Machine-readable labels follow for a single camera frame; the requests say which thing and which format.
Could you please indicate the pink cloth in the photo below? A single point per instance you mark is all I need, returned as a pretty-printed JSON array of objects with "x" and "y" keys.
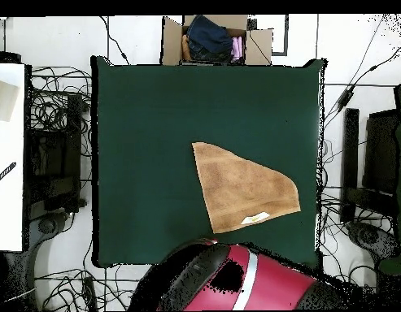
[{"x": 237, "y": 48}]

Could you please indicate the black metal frame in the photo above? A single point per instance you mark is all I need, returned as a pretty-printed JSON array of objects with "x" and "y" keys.
[{"x": 349, "y": 156}]

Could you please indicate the brown cardboard box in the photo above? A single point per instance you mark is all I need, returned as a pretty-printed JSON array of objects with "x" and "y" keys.
[{"x": 257, "y": 45}]

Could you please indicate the white side table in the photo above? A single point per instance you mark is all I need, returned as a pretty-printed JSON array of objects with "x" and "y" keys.
[{"x": 8, "y": 195}]

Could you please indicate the black equipment rack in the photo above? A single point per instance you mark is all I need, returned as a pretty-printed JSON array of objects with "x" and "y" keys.
[{"x": 57, "y": 156}]

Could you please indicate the tan terry towel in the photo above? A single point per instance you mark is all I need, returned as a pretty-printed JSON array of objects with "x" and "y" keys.
[{"x": 239, "y": 188}]

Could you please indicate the beige paper sheet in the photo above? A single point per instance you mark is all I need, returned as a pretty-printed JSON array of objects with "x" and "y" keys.
[{"x": 3, "y": 100}]

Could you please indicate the blue denim jeans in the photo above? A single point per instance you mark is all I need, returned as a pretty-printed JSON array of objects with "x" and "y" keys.
[{"x": 208, "y": 37}]

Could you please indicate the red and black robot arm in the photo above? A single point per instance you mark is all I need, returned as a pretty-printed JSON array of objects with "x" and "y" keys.
[{"x": 268, "y": 286}]

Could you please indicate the dark green table cloth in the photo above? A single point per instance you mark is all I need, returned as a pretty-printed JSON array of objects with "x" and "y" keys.
[{"x": 148, "y": 146}]

